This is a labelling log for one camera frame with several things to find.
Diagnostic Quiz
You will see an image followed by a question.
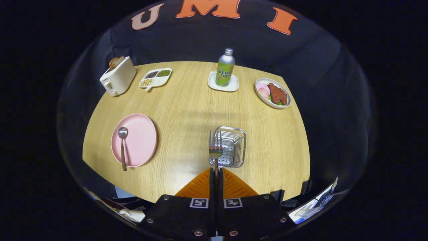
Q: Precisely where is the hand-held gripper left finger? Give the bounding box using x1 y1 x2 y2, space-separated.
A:
142 167 214 241

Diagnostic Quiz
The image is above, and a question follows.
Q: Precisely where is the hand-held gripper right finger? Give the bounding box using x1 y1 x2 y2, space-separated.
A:
216 167 296 241

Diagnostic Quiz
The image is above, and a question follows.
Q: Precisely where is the fork with wooden handle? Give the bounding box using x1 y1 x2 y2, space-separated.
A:
209 130 223 176

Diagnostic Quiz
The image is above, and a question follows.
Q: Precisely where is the spoon with wooden handle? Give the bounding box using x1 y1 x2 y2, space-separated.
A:
118 127 128 171

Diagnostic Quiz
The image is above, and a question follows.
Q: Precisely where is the white crumpled cloth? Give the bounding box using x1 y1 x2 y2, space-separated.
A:
119 208 146 223

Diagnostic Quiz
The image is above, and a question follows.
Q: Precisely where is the pink round plate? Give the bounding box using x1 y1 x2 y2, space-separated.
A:
111 113 157 168

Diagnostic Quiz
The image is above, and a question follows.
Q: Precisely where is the red-brown meat piece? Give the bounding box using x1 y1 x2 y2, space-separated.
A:
267 83 288 105

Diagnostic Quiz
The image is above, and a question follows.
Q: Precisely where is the pink ham slice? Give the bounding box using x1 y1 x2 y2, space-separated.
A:
256 83 271 100

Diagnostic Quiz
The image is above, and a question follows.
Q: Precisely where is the white square coaster tray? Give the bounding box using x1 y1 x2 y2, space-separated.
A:
208 71 239 92

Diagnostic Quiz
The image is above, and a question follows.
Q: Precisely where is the white oval plate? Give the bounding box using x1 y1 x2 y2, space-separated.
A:
255 78 292 109

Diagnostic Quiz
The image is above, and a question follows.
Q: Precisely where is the white divided snack dish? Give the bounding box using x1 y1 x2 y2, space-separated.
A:
139 68 173 91

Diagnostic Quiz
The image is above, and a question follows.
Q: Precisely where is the green soda bottle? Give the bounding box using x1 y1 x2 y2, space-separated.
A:
216 48 235 87

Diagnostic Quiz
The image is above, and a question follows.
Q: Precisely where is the white toaster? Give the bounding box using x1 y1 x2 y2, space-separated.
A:
100 56 137 97

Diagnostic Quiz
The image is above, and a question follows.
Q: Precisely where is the black backdrop cloth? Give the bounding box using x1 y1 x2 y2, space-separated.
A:
57 0 377 201

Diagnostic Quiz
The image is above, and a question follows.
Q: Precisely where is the metal wire basket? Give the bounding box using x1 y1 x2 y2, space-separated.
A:
209 126 246 168

